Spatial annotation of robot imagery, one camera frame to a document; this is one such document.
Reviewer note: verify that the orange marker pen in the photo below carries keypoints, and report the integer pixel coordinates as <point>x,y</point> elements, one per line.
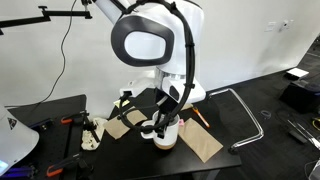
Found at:
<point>201,117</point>

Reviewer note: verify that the black orange bar clamp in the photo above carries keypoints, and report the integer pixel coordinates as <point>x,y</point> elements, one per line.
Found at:
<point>63,165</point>
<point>76,117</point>

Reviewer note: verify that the yellow sticky note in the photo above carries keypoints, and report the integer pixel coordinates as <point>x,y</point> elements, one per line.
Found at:
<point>116,104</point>

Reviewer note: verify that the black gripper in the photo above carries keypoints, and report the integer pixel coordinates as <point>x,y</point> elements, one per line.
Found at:
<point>165,101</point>

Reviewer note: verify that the long brown paper bag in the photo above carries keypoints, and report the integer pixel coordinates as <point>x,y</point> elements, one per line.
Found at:
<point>201,141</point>

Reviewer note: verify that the wide brown paper bag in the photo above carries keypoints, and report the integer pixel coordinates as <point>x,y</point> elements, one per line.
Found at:
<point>115,128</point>

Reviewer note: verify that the white crumpled rag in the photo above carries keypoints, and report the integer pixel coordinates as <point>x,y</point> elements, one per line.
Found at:
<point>89,136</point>

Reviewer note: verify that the white mug with cork base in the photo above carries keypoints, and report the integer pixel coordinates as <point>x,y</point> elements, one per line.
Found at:
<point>166,136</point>

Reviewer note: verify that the large black box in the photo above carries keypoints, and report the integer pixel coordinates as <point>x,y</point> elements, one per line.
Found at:
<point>301,96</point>

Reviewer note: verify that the white wall outlet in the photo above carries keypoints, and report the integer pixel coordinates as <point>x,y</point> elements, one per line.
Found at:
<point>286,24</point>
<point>270,26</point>

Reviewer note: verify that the white flat box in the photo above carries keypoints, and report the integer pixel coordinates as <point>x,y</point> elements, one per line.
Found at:
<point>297,72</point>

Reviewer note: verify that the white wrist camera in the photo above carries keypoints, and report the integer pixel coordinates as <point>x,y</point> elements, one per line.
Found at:
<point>135,88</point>

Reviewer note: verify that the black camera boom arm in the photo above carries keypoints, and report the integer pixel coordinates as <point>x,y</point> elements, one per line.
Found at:
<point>60,14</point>

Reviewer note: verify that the metal tripod stand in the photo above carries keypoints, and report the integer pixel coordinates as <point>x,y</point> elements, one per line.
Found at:
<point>305,133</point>

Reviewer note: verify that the blue black clamp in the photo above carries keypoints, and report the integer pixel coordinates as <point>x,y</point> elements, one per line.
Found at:
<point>41,124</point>

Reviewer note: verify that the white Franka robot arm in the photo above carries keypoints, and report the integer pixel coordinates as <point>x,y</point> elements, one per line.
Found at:
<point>146,45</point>

